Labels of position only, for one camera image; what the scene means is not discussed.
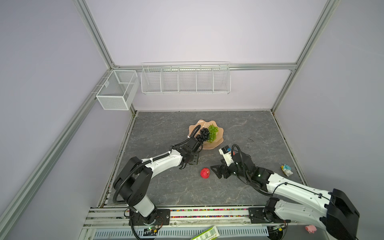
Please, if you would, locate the red fake fruit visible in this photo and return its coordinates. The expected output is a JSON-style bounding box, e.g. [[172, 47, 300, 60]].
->
[[200, 168, 211, 179]]

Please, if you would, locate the dark purple fake grape bunch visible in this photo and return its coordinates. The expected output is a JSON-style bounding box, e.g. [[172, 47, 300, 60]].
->
[[196, 128, 210, 144]]

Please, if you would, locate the green fake grape bunch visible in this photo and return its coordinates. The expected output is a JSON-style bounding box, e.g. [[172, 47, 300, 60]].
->
[[207, 125, 219, 143]]

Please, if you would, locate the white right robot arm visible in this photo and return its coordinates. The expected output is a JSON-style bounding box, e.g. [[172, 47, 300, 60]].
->
[[211, 152, 360, 240]]

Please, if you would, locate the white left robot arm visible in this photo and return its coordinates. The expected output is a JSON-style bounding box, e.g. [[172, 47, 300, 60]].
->
[[112, 137, 203, 219]]

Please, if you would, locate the beige wavy fruit bowl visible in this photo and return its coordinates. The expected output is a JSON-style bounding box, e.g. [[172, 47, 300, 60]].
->
[[188, 120, 224, 150]]

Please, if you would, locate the small colourful crumpled object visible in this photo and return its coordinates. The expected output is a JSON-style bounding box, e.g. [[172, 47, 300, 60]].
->
[[281, 165, 294, 177]]

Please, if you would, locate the green white label package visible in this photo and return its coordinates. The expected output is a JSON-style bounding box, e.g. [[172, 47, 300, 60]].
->
[[191, 226, 220, 240]]

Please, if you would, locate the pink small object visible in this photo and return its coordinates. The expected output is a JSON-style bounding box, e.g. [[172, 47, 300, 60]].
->
[[305, 225, 317, 234]]

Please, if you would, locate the black corrugated left cable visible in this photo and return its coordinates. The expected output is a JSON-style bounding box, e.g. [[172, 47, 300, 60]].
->
[[112, 124, 202, 205]]

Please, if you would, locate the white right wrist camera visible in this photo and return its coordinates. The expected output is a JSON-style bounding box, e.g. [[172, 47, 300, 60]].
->
[[219, 146, 234, 167]]

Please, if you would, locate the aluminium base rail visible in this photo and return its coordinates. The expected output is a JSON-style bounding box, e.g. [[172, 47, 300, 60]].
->
[[79, 206, 290, 240]]

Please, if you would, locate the white wire wall shelf basket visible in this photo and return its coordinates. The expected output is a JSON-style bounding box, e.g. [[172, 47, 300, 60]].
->
[[141, 62, 232, 94]]

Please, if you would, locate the white wire mesh box basket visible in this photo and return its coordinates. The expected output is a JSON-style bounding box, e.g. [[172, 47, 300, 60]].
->
[[96, 70, 140, 111]]

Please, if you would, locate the aluminium corner frame post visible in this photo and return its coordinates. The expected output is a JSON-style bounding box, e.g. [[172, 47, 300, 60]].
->
[[73, 0, 116, 69]]

